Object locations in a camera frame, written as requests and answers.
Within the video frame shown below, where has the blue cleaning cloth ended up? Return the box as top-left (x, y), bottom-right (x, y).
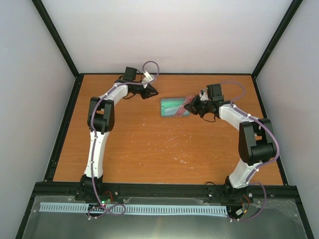
top-left (161, 106), bottom-right (180, 117)

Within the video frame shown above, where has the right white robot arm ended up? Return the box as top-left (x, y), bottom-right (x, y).
top-left (183, 84), bottom-right (280, 202)

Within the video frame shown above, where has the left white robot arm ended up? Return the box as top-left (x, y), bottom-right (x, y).
top-left (80, 67), bottom-right (159, 201)

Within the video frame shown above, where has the metal front plate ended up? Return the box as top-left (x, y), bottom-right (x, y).
top-left (21, 196), bottom-right (307, 239)

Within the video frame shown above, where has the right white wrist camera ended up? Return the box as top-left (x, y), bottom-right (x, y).
top-left (199, 89), bottom-right (209, 101)

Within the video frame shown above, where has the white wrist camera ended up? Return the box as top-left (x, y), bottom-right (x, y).
top-left (199, 89), bottom-right (209, 101)
top-left (142, 71), bottom-right (155, 84)

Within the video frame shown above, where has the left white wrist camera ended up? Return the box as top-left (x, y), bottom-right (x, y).
top-left (142, 71), bottom-right (155, 84)

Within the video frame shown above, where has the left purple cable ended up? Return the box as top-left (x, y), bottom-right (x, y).
top-left (88, 60), bottom-right (160, 221)

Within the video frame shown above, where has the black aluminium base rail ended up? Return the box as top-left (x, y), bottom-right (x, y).
top-left (31, 181), bottom-right (301, 204)

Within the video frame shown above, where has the black frame post right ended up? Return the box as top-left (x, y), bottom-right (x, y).
top-left (251, 0), bottom-right (303, 80)

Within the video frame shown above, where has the black frame post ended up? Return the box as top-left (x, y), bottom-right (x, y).
top-left (32, 0), bottom-right (80, 78)
top-left (251, 0), bottom-right (303, 80)

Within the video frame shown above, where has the black frame post left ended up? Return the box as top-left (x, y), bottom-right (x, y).
top-left (32, 0), bottom-right (80, 78)

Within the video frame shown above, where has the blue slotted cable duct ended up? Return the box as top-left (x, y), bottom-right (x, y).
top-left (38, 202), bottom-right (228, 217)

